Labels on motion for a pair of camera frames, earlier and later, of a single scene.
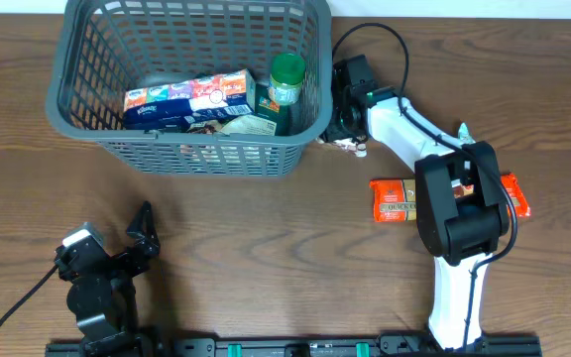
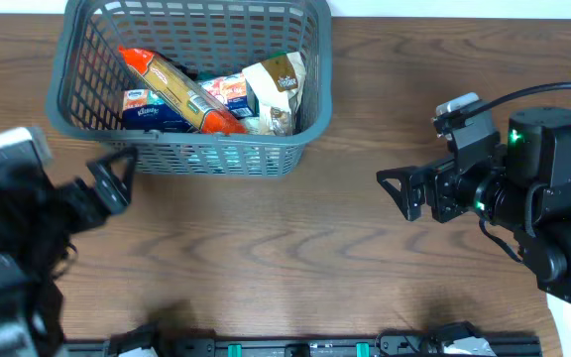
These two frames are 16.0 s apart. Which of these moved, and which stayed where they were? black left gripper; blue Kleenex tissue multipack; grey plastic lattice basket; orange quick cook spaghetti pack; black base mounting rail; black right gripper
Moved: black right gripper; orange quick cook spaghetti pack; black left gripper
Stayed: grey plastic lattice basket; black base mounting rail; blue Kleenex tissue multipack
